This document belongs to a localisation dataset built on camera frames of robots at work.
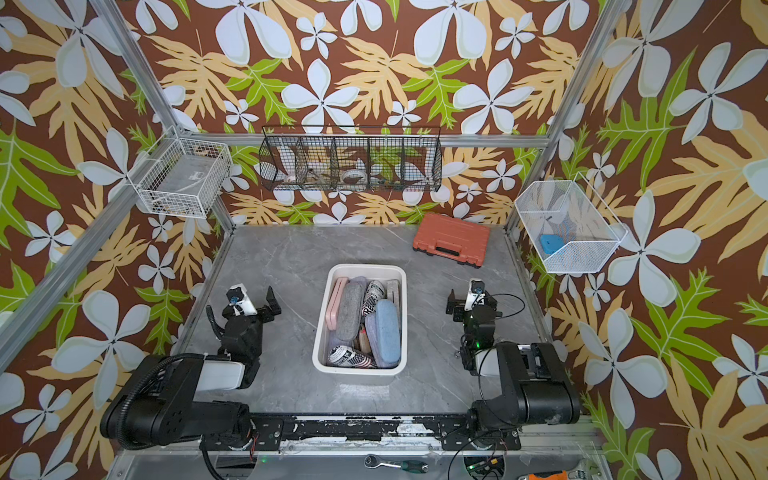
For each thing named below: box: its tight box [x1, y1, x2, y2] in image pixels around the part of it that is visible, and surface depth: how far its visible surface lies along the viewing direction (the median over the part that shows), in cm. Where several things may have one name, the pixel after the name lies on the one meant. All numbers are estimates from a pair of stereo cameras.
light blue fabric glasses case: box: [376, 299, 401, 365], surface depth 74 cm
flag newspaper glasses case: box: [328, 345, 377, 369], surface depth 72 cm
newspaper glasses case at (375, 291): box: [362, 280, 386, 316], surface depth 85 cm
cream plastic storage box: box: [312, 264, 408, 384], surface depth 79 cm
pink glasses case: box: [326, 277, 348, 331], surface depth 82 cm
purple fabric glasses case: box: [365, 313, 384, 368], surface depth 75 cm
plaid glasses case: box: [358, 323, 371, 354], surface depth 79 cm
